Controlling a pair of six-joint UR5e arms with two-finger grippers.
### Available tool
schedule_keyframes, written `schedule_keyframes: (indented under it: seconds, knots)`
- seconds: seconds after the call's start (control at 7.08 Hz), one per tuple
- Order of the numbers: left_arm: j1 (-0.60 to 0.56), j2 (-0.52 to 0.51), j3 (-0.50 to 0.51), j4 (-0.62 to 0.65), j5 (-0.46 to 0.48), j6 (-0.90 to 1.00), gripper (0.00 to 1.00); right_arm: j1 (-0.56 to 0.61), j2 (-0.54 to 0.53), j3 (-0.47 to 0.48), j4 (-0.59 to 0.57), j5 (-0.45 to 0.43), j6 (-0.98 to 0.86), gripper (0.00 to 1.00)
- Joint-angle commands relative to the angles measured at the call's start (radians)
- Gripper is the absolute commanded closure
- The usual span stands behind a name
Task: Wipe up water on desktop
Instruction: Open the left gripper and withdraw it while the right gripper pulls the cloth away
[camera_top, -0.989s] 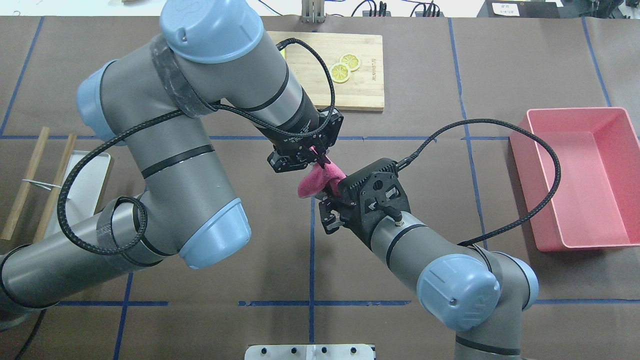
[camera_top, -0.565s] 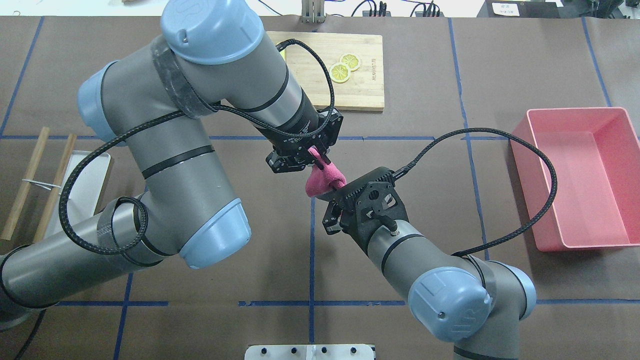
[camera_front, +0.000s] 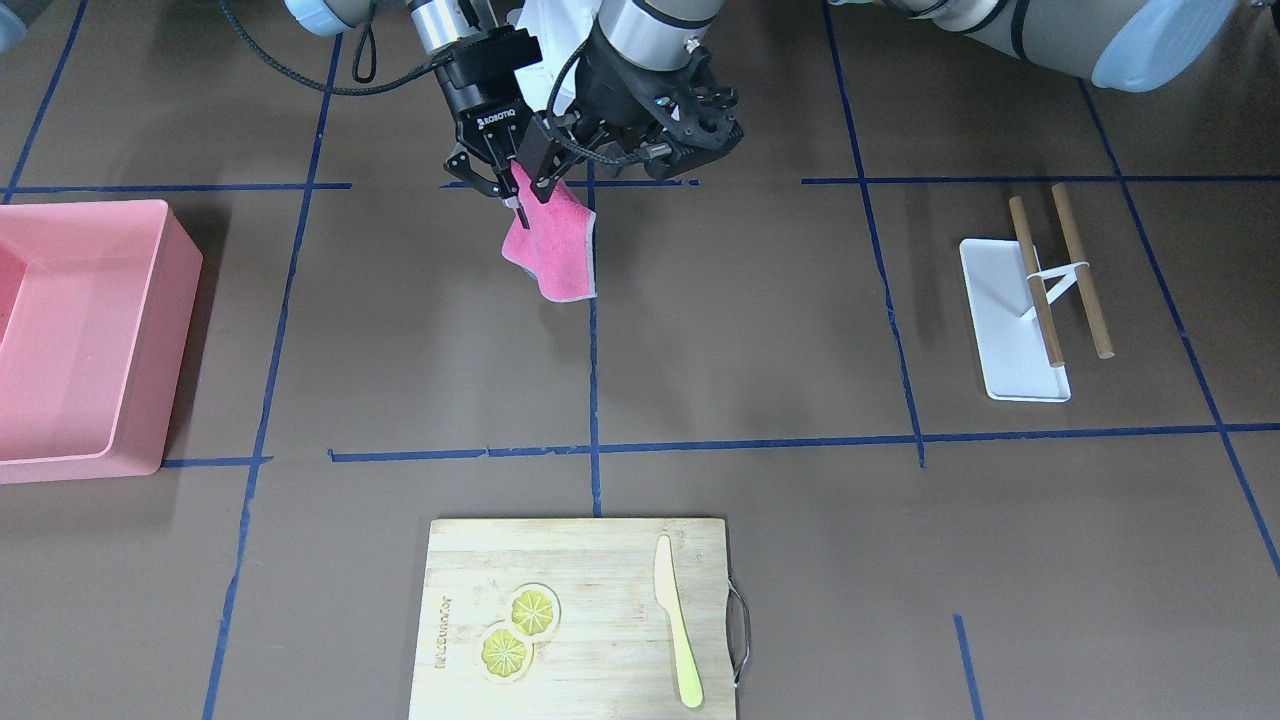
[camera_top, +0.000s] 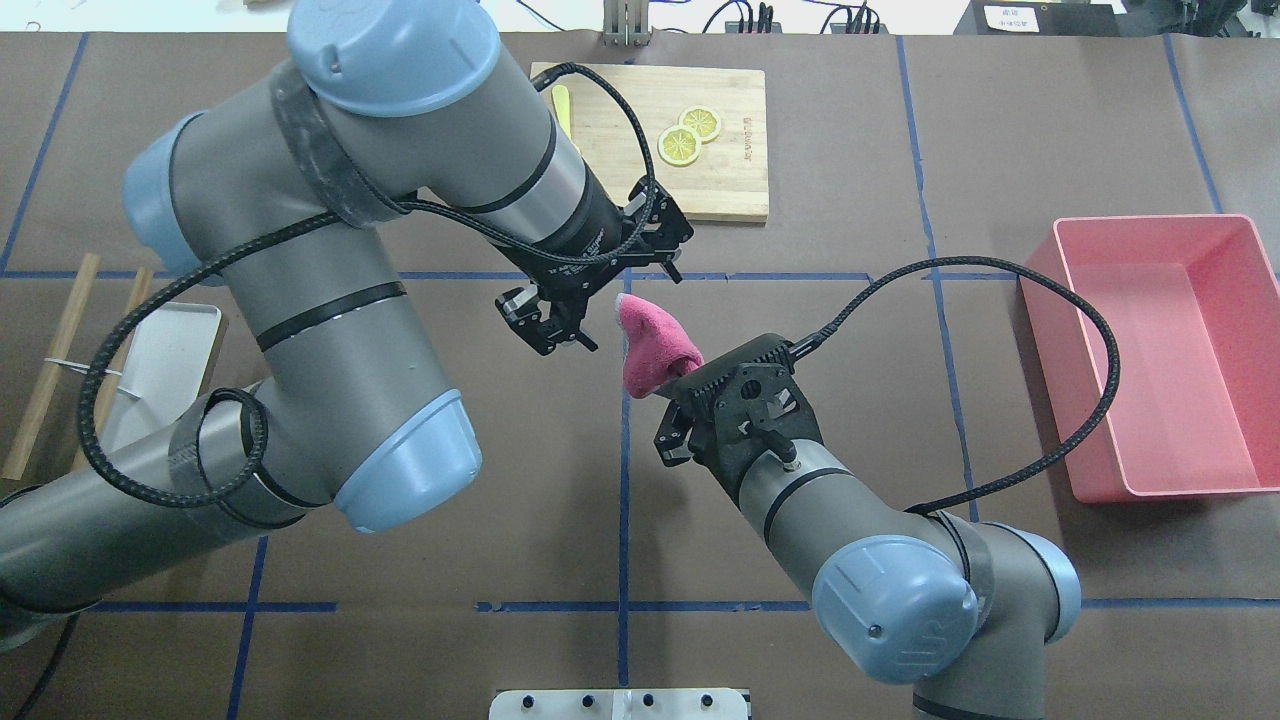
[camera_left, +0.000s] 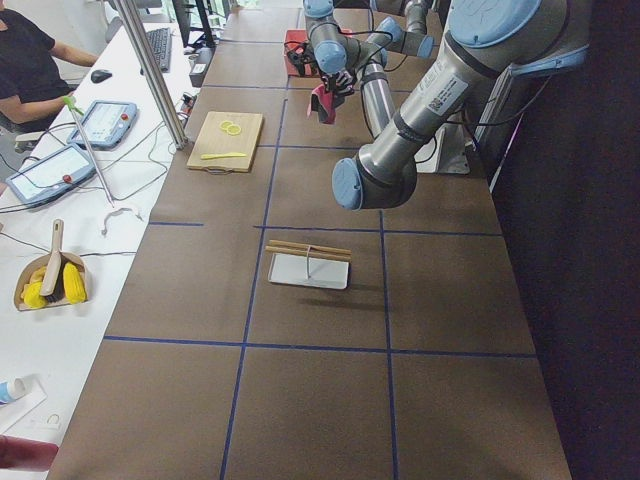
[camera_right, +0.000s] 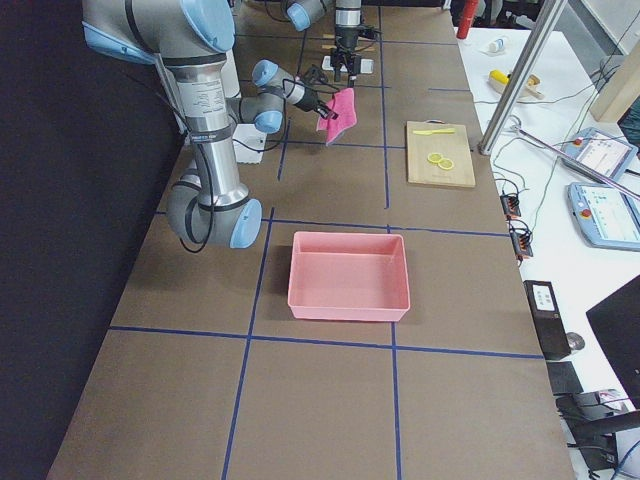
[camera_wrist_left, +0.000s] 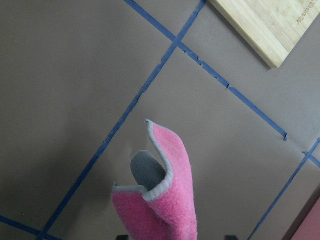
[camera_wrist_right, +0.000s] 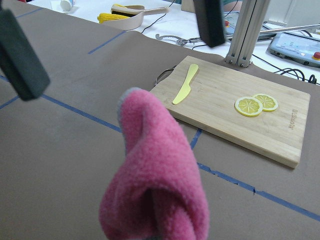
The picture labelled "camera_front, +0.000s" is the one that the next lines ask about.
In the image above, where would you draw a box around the wooden rack rod back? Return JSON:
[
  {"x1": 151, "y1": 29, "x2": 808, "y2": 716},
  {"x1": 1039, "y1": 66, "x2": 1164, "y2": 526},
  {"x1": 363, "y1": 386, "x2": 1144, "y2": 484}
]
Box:
[{"x1": 1050, "y1": 183, "x2": 1115, "y2": 360}]

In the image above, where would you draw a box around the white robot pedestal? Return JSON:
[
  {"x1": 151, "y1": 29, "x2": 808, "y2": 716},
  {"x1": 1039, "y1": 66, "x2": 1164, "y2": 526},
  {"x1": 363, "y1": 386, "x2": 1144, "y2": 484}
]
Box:
[{"x1": 515, "y1": 1, "x2": 600, "y2": 111}]

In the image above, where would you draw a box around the lemon slice near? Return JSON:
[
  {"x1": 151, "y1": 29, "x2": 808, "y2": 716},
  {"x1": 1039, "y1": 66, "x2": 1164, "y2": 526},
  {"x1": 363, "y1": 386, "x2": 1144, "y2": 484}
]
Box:
[{"x1": 479, "y1": 624, "x2": 535, "y2": 682}]

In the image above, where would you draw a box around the pink plastic bin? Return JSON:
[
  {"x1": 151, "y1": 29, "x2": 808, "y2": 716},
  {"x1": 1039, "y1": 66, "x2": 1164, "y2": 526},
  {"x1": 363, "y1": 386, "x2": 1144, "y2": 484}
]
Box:
[{"x1": 1, "y1": 199, "x2": 204, "y2": 484}]

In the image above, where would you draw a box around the yellow plastic knife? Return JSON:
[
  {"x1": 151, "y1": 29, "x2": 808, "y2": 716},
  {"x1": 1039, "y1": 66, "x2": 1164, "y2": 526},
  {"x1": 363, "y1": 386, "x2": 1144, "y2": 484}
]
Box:
[{"x1": 652, "y1": 534, "x2": 705, "y2": 708}]

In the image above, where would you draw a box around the white rack tray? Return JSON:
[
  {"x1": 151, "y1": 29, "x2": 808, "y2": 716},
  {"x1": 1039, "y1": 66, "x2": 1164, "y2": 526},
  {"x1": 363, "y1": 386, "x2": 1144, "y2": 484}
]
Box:
[{"x1": 959, "y1": 238, "x2": 1071, "y2": 404}]

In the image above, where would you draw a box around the lemon slice far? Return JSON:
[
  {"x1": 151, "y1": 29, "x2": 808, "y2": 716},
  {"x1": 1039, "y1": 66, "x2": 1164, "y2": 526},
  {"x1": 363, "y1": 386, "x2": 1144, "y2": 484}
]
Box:
[{"x1": 508, "y1": 583, "x2": 561, "y2": 643}]

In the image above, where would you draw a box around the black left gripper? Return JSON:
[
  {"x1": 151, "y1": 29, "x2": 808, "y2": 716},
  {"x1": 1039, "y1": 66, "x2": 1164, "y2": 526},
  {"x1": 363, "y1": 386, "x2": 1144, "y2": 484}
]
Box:
[{"x1": 520, "y1": 29, "x2": 681, "y2": 204}]

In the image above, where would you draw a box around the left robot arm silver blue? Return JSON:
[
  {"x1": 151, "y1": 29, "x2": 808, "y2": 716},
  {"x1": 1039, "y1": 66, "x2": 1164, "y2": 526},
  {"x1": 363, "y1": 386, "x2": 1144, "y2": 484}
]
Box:
[{"x1": 570, "y1": 1, "x2": 1277, "y2": 227}]

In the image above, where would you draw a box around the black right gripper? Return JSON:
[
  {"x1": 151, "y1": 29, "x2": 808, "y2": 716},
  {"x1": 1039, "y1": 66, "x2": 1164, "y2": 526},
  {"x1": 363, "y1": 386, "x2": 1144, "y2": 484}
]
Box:
[{"x1": 435, "y1": 26, "x2": 541, "y2": 229}]

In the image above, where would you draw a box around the wooden cutting board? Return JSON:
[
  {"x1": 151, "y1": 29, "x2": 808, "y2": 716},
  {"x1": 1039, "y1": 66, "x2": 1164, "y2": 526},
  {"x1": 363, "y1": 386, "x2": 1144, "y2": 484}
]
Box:
[{"x1": 407, "y1": 518, "x2": 739, "y2": 719}]

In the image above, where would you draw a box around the pink cleaning cloth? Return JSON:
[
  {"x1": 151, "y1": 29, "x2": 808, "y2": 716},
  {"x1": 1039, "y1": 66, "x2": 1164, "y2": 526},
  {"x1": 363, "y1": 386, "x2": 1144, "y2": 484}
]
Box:
[{"x1": 500, "y1": 181, "x2": 596, "y2": 304}]

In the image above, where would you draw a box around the wooden rack rod front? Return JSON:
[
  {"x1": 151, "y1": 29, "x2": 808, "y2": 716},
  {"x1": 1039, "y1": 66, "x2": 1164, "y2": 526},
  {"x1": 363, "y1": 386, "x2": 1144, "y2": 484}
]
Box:
[{"x1": 1007, "y1": 196, "x2": 1065, "y2": 368}]

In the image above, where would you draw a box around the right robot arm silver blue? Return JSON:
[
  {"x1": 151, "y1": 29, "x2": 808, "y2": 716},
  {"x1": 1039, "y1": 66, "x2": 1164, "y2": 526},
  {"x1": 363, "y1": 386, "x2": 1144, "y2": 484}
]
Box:
[{"x1": 284, "y1": 1, "x2": 541, "y2": 229}]

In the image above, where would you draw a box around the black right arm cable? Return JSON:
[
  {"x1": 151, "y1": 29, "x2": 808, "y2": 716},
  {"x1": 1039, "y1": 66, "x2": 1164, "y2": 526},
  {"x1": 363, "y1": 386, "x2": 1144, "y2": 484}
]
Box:
[{"x1": 220, "y1": 0, "x2": 471, "y2": 99}]

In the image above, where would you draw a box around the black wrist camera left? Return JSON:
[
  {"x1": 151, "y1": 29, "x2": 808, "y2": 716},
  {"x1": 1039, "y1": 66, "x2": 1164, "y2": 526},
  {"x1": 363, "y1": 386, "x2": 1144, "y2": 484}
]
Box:
[{"x1": 641, "y1": 47, "x2": 744, "y2": 181}]

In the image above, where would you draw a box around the lemon slice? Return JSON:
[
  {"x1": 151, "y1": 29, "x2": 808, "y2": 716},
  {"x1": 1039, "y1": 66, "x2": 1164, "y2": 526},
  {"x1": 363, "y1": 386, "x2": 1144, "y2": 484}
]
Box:
[
  {"x1": 479, "y1": 624, "x2": 535, "y2": 682},
  {"x1": 508, "y1": 583, "x2": 561, "y2": 643}
]

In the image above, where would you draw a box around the wooden rack rod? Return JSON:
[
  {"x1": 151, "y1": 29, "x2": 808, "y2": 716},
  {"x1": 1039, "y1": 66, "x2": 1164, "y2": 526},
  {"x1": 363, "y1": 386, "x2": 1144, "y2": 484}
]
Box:
[
  {"x1": 1050, "y1": 183, "x2": 1115, "y2": 360},
  {"x1": 1007, "y1": 196, "x2": 1065, "y2": 368}
]

